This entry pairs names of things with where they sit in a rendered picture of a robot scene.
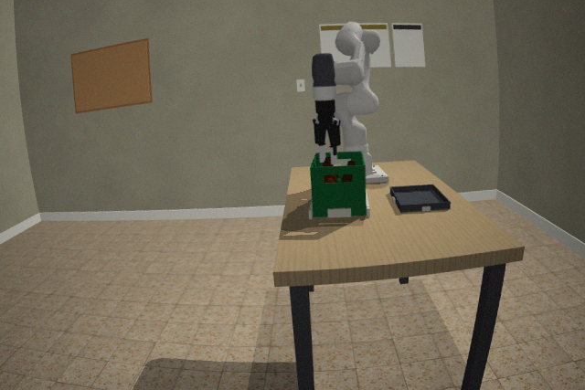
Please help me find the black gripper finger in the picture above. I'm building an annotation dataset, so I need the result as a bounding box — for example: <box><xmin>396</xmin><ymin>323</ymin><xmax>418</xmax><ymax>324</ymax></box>
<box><xmin>313</xmin><ymin>118</ymin><xmax>326</xmax><ymax>163</ymax></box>
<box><xmin>324</xmin><ymin>117</ymin><xmax>341</xmax><ymax>164</ymax></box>

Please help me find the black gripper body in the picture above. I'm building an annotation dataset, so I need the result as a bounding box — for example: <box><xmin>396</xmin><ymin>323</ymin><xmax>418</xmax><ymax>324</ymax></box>
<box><xmin>315</xmin><ymin>100</ymin><xmax>335</xmax><ymax>127</ymax></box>

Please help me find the green plastic bottle crate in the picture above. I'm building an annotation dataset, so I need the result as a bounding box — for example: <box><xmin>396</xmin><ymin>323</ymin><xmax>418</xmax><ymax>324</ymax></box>
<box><xmin>310</xmin><ymin>152</ymin><xmax>367</xmax><ymax>217</ymax></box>

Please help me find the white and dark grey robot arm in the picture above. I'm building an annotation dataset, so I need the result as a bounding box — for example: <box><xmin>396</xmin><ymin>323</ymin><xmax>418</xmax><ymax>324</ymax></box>
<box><xmin>312</xmin><ymin>22</ymin><xmax>380</xmax><ymax>175</ymax></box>

